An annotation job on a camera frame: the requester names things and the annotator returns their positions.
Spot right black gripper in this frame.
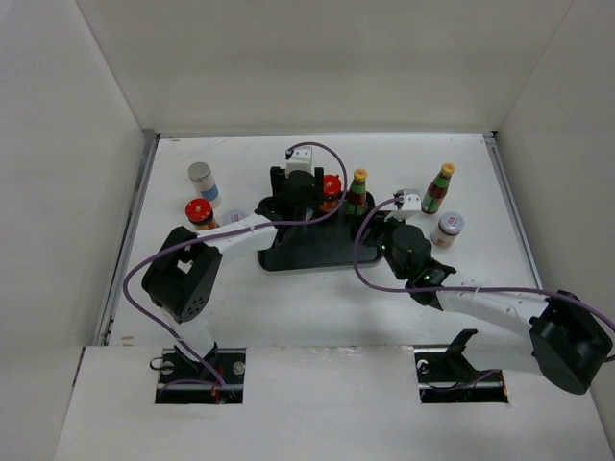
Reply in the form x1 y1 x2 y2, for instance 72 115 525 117
347 206 409 280

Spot red lid sauce jar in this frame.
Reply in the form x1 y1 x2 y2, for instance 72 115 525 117
184 198 219 231
320 174 342 213

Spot white lid small jar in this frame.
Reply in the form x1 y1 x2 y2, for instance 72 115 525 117
222 209 247 226

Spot green sauce bottle yellow cap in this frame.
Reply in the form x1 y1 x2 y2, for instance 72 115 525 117
346 168 368 216

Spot spice jar blue label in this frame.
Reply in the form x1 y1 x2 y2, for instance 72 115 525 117
187 161 221 208

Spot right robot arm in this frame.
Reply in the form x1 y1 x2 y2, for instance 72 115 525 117
368 219 614 395

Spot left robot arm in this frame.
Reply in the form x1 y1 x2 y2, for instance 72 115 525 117
141 167 325 383

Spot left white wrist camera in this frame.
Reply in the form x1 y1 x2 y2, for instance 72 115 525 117
284 146 312 176

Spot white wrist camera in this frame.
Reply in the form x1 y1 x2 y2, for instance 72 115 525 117
386 188 422 222
284 146 312 176

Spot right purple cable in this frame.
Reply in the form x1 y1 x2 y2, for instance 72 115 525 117
353 195 615 361

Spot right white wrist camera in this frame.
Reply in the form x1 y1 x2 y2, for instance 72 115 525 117
386 188 422 222

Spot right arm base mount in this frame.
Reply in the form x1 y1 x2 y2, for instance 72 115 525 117
414 328 508 404

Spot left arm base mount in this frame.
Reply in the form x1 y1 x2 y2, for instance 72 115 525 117
149 347 247 405

